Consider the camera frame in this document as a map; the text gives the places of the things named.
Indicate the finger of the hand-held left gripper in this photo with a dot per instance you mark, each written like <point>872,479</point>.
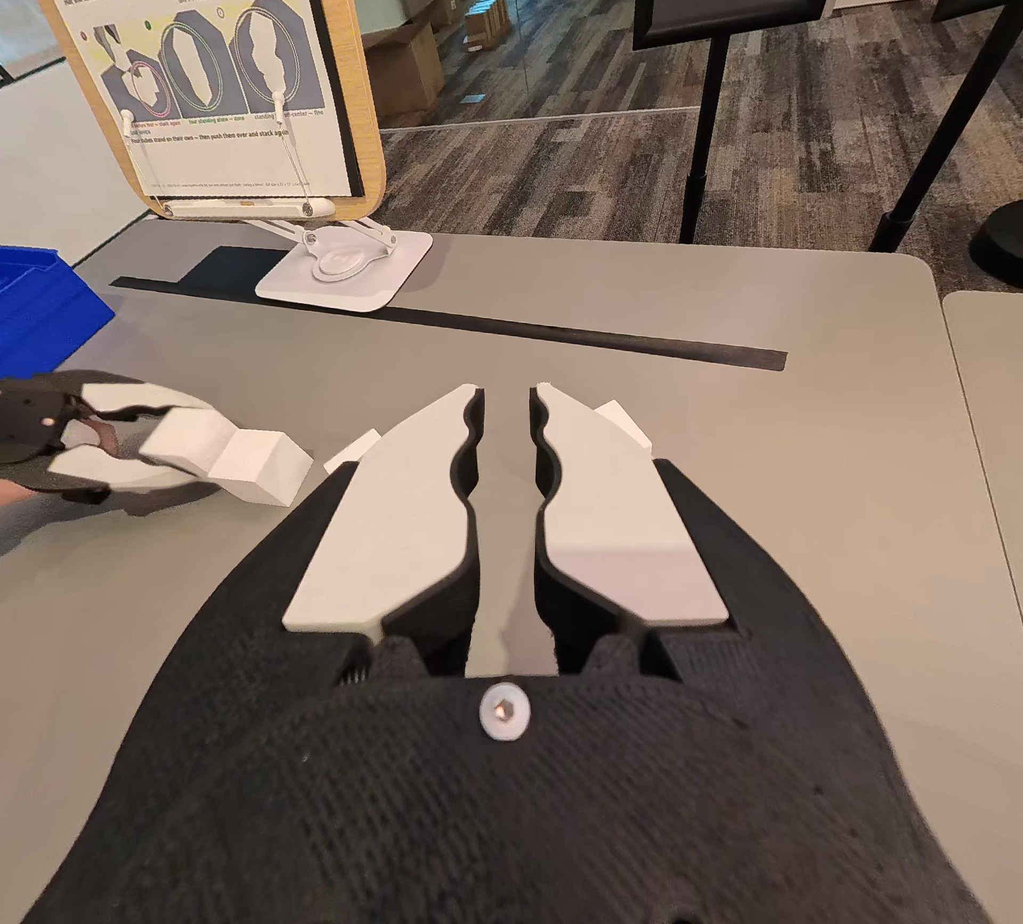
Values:
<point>112,472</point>
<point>136,400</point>

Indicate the white foam cube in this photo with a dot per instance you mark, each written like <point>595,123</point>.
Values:
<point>188,440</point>
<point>264,464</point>
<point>352,451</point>
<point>627,424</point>

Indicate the blue plastic bin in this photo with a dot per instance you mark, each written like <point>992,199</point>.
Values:
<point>48,308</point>

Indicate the person's left hand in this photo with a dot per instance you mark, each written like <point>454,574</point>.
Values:
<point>104,440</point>

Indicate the stack of cardboard boxes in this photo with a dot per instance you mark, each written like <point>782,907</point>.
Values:
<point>415,21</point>

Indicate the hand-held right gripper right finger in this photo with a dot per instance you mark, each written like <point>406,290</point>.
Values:
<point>631,540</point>

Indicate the printed instruction sheet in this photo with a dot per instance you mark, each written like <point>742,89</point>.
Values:
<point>224,61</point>

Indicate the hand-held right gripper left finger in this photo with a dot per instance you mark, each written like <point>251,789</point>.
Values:
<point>383,540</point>

